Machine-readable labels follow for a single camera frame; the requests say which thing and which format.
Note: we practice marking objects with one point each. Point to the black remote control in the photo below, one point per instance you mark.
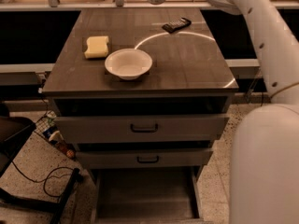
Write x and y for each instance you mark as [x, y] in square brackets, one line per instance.
[174, 26]

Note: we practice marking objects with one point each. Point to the open bottom drawer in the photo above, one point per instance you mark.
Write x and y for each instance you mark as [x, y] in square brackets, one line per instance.
[147, 196]

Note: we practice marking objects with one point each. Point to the grey drawer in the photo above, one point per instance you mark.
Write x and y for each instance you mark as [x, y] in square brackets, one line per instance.
[144, 158]
[133, 129]

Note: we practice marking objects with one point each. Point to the middle grey drawer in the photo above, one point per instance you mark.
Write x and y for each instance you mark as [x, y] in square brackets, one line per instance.
[144, 158]

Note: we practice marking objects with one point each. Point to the white bowl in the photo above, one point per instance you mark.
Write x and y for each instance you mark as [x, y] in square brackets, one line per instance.
[128, 64]

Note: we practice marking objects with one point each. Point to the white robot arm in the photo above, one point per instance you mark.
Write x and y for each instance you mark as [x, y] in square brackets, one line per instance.
[264, 172]

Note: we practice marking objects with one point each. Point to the top grey drawer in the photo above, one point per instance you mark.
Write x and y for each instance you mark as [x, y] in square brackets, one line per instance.
[133, 129]

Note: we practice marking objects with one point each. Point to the yellow sponge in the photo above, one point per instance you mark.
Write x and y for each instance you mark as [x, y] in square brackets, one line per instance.
[97, 47]

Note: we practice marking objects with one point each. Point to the grey drawer cabinet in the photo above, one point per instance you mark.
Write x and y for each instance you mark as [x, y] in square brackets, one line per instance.
[142, 94]

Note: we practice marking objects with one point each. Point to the wire basket with items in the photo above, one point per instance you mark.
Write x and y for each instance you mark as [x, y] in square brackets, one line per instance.
[47, 129]

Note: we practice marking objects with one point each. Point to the black chair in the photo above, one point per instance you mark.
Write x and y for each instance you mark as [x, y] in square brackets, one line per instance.
[47, 170]

